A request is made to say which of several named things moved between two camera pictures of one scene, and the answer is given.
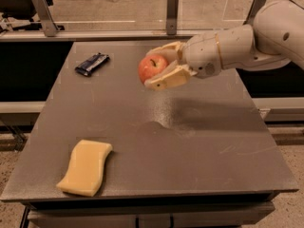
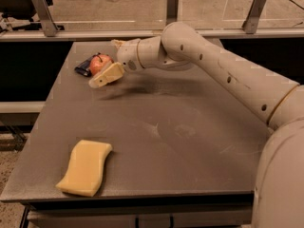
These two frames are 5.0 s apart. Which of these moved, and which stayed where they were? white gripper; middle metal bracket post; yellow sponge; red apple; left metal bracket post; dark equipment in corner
Moved: red apple; white gripper
Stayed: left metal bracket post; dark equipment in corner; yellow sponge; middle metal bracket post
